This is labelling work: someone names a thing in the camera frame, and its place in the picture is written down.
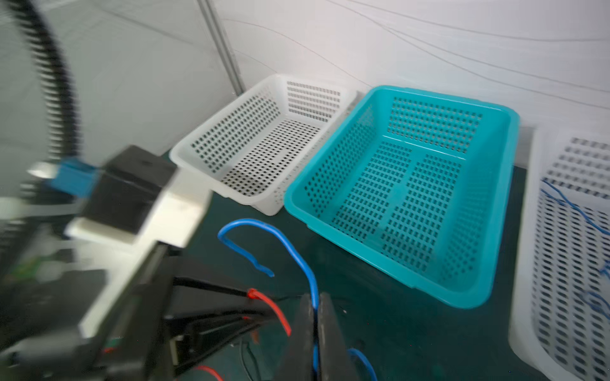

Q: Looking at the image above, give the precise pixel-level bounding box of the right white plastic basket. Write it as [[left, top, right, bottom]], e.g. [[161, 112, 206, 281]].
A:
[[508, 130, 609, 380]]

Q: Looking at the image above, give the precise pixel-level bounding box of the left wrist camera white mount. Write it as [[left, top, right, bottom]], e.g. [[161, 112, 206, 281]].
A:
[[66, 146, 212, 338]]

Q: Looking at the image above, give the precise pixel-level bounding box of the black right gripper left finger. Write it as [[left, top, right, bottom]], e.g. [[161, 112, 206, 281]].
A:
[[273, 294, 315, 381]]

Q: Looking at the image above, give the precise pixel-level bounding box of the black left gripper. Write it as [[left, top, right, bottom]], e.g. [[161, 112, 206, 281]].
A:
[[95, 244, 275, 380]]

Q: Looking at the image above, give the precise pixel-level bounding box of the red cable bundle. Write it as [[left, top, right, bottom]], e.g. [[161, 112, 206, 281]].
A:
[[194, 287, 292, 381]]

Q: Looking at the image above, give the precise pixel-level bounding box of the left white plastic basket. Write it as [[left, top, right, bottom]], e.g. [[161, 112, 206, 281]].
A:
[[169, 74, 357, 216]]

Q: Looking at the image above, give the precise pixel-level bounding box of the white plastic basket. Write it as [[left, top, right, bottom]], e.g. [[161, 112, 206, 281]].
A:
[[169, 74, 357, 216], [508, 130, 609, 380]]

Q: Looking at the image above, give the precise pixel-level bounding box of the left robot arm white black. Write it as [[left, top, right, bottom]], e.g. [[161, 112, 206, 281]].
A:
[[1, 1, 273, 380]]

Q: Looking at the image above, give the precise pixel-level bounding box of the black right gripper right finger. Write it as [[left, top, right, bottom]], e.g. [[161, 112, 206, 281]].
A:
[[317, 293, 359, 381]]

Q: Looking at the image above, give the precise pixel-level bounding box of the teal plastic basket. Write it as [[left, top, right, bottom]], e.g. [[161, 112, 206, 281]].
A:
[[284, 86, 519, 309]]

